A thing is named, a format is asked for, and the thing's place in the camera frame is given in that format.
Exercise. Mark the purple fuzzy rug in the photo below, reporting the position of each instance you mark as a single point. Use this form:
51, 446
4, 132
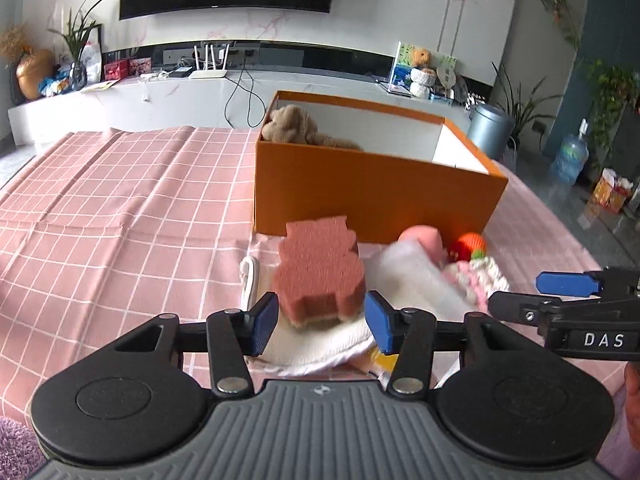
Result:
20, 453

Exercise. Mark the white folded towel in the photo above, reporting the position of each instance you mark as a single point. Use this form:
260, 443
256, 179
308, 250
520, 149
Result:
300, 351

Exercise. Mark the white wifi router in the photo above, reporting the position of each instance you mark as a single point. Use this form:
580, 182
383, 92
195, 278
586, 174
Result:
210, 62

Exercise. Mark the orange crochet strawberry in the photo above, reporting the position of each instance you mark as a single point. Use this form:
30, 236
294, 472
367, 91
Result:
467, 247

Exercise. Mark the small teddy bear figure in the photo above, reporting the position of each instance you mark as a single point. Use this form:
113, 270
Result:
420, 58

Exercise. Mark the silver pedal trash can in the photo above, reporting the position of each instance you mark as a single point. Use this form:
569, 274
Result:
490, 129

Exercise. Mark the pink checkered tablecloth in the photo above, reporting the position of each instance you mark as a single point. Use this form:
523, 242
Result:
108, 229

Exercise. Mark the hanging vine plant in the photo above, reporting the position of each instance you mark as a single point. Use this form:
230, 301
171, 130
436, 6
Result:
613, 118

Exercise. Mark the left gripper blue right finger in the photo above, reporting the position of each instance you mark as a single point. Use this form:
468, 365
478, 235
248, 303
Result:
409, 334

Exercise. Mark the blue water jug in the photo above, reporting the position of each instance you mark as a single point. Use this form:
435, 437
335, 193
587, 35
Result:
571, 155

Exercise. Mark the pink white crochet toy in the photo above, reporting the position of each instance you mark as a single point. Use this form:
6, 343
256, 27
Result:
476, 280

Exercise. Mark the pink round ball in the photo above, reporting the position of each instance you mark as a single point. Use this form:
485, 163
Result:
430, 240

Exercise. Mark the red gift box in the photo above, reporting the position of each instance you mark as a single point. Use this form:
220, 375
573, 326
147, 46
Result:
116, 70

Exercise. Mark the green potted plant left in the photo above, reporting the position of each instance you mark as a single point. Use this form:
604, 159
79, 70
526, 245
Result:
76, 32

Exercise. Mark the white crumpled diaper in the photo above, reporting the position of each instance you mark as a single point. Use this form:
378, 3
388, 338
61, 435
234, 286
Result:
404, 275

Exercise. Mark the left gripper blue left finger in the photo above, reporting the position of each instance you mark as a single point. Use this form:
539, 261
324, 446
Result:
231, 336

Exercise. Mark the tall leafy floor plant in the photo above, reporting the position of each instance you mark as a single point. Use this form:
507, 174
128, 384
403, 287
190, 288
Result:
521, 107

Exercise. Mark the pink bear-shaped sponge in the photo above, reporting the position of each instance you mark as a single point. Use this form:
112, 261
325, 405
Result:
321, 275

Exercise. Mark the white tv console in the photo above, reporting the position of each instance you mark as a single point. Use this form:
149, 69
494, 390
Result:
237, 100

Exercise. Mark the golden brown vase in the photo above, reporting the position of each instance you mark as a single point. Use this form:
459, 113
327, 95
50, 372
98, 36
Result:
32, 70

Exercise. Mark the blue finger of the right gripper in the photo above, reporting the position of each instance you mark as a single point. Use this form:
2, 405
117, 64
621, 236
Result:
580, 285

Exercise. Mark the brown knitted plush toy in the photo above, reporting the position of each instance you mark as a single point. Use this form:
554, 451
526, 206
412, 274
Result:
292, 124

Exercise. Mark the orange cardboard box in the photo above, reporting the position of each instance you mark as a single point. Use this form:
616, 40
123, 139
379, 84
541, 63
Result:
412, 168

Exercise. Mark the red yellow snack box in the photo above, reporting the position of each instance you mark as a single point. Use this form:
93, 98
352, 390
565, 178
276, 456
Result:
612, 191

